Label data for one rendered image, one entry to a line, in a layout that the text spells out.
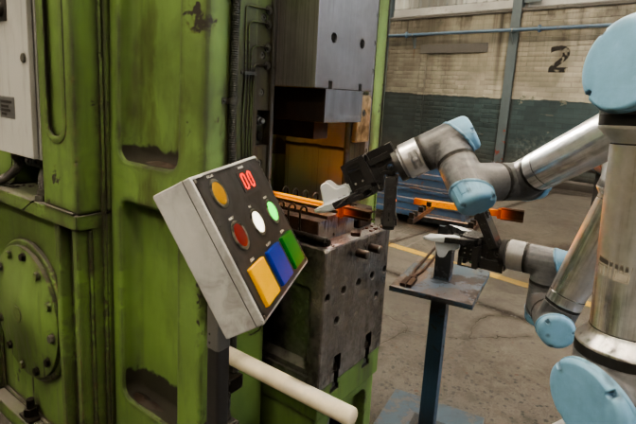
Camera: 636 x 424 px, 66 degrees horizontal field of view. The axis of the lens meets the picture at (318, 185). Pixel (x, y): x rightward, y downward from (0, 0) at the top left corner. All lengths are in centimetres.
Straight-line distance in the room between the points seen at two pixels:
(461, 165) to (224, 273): 47
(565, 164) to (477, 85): 874
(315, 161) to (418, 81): 848
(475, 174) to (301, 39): 67
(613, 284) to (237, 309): 56
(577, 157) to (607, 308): 29
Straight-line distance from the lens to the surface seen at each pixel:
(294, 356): 163
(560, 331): 119
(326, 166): 183
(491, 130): 950
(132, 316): 174
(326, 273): 142
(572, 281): 117
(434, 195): 527
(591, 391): 73
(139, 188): 150
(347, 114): 149
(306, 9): 139
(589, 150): 90
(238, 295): 86
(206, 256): 86
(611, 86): 67
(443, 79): 1000
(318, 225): 144
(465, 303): 179
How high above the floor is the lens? 135
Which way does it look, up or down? 11 degrees down
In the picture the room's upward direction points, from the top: 3 degrees clockwise
